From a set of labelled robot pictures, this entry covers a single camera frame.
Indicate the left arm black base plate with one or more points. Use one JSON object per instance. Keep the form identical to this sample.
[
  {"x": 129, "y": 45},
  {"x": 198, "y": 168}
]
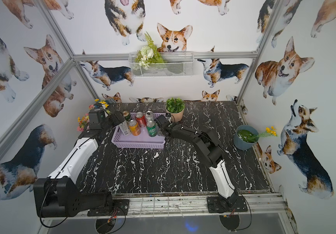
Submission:
[{"x": 116, "y": 207}]

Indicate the silver slim can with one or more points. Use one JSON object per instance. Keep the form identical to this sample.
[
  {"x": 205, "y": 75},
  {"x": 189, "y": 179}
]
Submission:
[{"x": 124, "y": 127}]

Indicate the orange soda can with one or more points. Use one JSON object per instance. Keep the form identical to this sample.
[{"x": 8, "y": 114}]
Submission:
[{"x": 134, "y": 127}]

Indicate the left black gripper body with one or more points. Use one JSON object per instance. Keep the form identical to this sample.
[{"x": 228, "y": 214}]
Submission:
[{"x": 118, "y": 117}]

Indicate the green plant in pink pot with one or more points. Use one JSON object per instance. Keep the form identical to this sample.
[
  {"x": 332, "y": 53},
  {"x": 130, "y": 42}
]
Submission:
[{"x": 176, "y": 107}]

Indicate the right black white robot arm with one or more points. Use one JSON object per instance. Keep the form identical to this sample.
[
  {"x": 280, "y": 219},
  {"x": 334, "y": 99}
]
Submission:
[{"x": 209, "y": 150}]

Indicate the yellow artificial flower stem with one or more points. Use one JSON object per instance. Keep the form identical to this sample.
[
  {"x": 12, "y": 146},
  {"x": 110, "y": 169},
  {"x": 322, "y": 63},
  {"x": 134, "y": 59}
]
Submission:
[{"x": 269, "y": 132}]

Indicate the red soda can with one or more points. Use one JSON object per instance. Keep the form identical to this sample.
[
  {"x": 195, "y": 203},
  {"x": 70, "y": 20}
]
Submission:
[{"x": 141, "y": 120}]

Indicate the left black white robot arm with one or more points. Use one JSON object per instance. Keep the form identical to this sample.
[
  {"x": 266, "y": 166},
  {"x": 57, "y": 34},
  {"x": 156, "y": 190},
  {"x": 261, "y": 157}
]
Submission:
[{"x": 57, "y": 195}]

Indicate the colourful flowers in white planter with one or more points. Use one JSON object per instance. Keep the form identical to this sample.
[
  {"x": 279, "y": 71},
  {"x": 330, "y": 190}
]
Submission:
[{"x": 83, "y": 121}]

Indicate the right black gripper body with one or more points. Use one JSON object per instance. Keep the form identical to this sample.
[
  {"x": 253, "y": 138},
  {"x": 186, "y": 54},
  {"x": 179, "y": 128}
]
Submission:
[{"x": 162, "y": 126}]

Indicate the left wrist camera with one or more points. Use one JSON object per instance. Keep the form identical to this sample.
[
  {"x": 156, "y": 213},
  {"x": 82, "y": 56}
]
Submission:
[{"x": 97, "y": 117}]

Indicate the silver white can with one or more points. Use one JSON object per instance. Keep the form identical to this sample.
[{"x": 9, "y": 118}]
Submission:
[{"x": 149, "y": 116}]

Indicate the white wire wall basket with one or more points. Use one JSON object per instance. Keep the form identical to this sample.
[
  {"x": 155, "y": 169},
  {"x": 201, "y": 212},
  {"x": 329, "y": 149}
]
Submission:
[{"x": 176, "y": 65}]

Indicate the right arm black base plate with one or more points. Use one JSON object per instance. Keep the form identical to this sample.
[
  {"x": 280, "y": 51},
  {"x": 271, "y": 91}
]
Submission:
[{"x": 220, "y": 205}]

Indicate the green soda can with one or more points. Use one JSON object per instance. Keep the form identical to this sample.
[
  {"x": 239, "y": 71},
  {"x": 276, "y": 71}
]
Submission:
[{"x": 152, "y": 128}]

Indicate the purple plastic basket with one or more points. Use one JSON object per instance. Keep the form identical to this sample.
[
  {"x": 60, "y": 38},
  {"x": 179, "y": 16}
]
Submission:
[{"x": 142, "y": 141}]

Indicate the blue pot with moss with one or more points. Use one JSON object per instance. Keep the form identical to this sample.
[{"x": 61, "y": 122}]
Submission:
[{"x": 245, "y": 137}]

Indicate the white flower fern bouquet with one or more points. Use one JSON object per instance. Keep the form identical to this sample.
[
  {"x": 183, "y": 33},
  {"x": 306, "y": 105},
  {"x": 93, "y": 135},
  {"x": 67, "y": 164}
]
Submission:
[{"x": 148, "y": 55}]

